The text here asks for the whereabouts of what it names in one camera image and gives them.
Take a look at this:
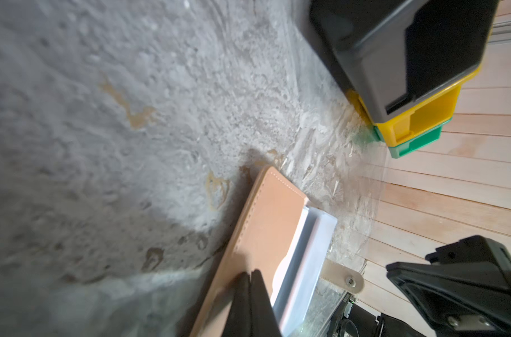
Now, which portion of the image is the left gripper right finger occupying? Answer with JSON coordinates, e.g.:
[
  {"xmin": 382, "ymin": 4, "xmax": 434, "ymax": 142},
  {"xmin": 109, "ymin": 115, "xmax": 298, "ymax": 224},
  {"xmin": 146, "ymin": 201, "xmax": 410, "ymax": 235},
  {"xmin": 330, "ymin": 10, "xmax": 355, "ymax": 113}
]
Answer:
[{"xmin": 250, "ymin": 270, "xmax": 282, "ymax": 337}]

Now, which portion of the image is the yellow plastic bin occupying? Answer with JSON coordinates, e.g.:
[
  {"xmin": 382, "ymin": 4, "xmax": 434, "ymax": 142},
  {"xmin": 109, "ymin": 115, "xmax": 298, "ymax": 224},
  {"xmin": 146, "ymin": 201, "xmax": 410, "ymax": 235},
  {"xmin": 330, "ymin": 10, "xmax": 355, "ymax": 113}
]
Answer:
[{"xmin": 346, "ymin": 69, "xmax": 480, "ymax": 147}]

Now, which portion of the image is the green plastic bin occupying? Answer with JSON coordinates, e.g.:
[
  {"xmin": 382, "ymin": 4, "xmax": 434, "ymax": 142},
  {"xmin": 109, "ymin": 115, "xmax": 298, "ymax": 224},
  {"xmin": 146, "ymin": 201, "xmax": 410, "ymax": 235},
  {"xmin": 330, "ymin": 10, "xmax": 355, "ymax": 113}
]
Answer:
[{"xmin": 388, "ymin": 119, "xmax": 452, "ymax": 159}]

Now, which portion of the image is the tan leather card holder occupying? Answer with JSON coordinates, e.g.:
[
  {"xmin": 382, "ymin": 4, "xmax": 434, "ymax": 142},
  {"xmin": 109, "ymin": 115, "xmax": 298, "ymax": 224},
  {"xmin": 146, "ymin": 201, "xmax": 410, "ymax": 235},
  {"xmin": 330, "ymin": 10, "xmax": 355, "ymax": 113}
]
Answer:
[{"xmin": 189, "ymin": 165, "xmax": 357, "ymax": 337}]

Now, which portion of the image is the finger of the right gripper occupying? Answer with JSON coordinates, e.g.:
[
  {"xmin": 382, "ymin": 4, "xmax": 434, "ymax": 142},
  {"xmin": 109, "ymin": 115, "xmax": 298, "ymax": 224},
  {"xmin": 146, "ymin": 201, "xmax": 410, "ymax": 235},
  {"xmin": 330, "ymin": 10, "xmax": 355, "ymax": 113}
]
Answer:
[{"xmin": 386, "ymin": 235, "xmax": 511, "ymax": 336}]

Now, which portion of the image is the black plastic bin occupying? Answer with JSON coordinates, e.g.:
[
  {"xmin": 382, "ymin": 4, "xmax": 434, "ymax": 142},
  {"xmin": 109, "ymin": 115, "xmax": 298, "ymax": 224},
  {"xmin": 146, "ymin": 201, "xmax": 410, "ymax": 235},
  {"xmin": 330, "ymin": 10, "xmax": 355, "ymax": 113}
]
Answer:
[{"xmin": 310, "ymin": 0, "xmax": 499, "ymax": 123}]

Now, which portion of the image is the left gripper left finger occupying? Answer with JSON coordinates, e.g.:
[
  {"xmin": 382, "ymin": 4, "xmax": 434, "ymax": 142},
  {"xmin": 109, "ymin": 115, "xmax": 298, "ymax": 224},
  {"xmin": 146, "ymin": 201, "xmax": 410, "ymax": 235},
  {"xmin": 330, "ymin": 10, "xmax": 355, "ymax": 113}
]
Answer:
[{"xmin": 222, "ymin": 272, "xmax": 252, "ymax": 337}]

